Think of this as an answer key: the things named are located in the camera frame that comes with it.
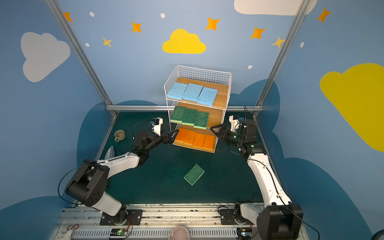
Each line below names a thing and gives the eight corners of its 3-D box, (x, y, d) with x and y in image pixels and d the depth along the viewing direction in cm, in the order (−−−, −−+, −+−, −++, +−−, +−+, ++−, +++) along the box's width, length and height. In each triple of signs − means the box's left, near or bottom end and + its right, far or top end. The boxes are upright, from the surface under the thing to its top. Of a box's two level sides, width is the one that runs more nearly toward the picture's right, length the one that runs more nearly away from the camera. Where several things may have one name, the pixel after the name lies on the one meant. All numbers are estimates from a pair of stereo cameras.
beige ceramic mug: (117, 143, 105) (114, 139, 101) (116, 135, 110) (113, 130, 106) (126, 140, 107) (124, 136, 103) (125, 132, 111) (123, 128, 108)
